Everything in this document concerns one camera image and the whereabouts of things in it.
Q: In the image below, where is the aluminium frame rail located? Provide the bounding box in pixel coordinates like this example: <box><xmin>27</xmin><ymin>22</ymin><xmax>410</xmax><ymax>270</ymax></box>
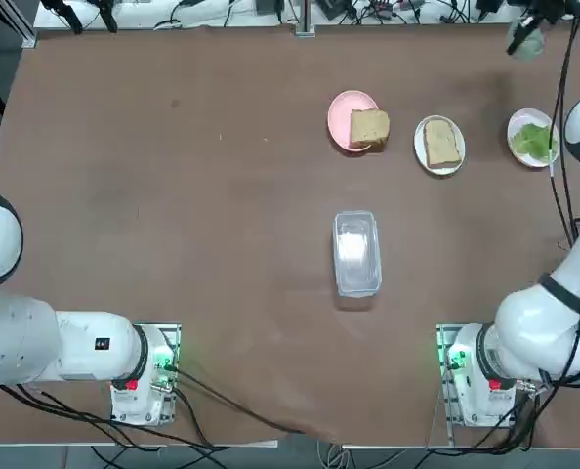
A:
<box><xmin>6</xmin><ymin>0</ymin><xmax>39</xmax><ymax>49</ymax></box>

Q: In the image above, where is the clear plastic container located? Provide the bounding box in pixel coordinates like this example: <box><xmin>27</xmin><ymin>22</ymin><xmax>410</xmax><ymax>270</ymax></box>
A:
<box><xmin>332</xmin><ymin>209</ymin><xmax>383</xmax><ymax>299</ymax></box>

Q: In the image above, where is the green lettuce leaf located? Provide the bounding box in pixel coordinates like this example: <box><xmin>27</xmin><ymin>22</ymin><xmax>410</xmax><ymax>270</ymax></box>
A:
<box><xmin>512</xmin><ymin>123</ymin><xmax>559</xmax><ymax>162</ymax></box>

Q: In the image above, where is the white round plate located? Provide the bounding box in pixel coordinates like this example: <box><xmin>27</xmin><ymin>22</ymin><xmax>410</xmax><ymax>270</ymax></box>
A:
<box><xmin>413</xmin><ymin>115</ymin><xmax>467</xmax><ymax>176</ymax></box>
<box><xmin>507</xmin><ymin>107</ymin><xmax>561</xmax><ymax>169</ymax></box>

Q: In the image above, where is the black base cable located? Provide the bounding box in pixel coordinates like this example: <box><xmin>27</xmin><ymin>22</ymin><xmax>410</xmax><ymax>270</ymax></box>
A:
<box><xmin>172</xmin><ymin>368</ymin><xmax>320</xmax><ymax>439</ymax></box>

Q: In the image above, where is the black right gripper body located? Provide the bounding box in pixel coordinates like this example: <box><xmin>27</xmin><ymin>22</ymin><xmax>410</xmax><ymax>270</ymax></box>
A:
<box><xmin>524</xmin><ymin>0</ymin><xmax>578</xmax><ymax>23</ymax></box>

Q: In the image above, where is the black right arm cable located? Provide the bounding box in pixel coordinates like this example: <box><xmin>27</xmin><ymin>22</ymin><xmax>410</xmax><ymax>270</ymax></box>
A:
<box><xmin>546</xmin><ymin>19</ymin><xmax>580</xmax><ymax>392</ymax></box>

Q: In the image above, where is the pale green bowl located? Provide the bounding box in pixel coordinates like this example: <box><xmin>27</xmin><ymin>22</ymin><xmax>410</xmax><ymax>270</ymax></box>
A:
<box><xmin>512</xmin><ymin>23</ymin><xmax>548</xmax><ymax>63</ymax></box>

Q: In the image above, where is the pink plate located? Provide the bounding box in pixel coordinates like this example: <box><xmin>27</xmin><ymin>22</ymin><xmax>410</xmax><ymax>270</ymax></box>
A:
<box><xmin>326</xmin><ymin>89</ymin><xmax>382</xmax><ymax>153</ymax></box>

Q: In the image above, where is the brown bread slice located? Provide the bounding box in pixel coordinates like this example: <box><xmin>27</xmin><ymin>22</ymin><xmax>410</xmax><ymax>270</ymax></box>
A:
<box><xmin>349</xmin><ymin>108</ymin><xmax>392</xmax><ymax>150</ymax></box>
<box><xmin>424</xmin><ymin>119</ymin><xmax>463</xmax><ymax>168</ymax></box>

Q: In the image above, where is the black tripod leg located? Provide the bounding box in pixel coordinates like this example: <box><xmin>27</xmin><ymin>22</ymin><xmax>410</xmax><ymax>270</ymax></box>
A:
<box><xmin>40</xmin><ymin>0</ymin><xmax>84</xmax><ymax>35</ymax></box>
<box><xmin>93</xmin><ymin>0</ymin><xmax>120</xmax><ymax>33</ymax></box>

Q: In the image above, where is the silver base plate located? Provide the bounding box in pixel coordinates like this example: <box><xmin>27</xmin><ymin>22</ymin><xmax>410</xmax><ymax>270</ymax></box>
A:
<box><xmin>435</xmin><ymin>321</ymin><xmax>518</xmax><ymax>448</ymax></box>
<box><xmin>132</xmin><ymin>320</ymin><xmax>183</xmax><ymax>426</ymax></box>

